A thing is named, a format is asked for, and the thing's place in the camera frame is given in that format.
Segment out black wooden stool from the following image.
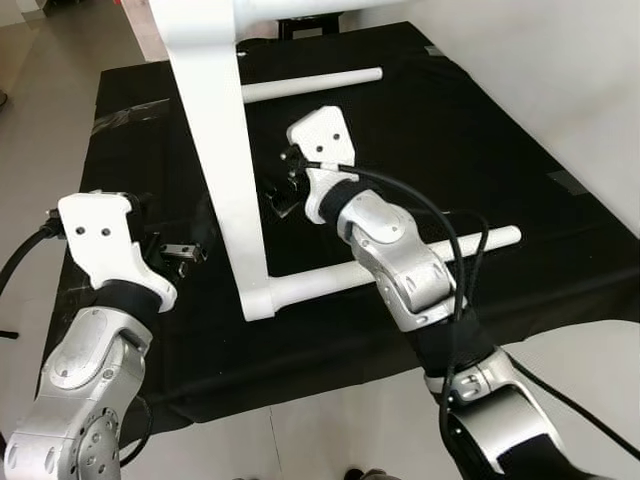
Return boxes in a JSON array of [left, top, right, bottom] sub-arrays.
[[278, 15, 353, 41]]

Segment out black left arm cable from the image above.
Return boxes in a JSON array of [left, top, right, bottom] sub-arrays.
[[0, 218, 63, 301]]

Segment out white plastic table top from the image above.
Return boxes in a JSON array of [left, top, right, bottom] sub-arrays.
[[148, 0, 279, 323]]

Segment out wide grey tape strip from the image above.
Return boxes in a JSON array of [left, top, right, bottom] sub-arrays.
[[95, 98, 173, 133]]

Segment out black tablecloth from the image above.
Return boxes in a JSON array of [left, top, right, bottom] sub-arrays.
[[60, 22, 640, 426]]

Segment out grey robot right leg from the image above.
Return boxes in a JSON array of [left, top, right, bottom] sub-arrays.
[[345, 467, 401, 480]]

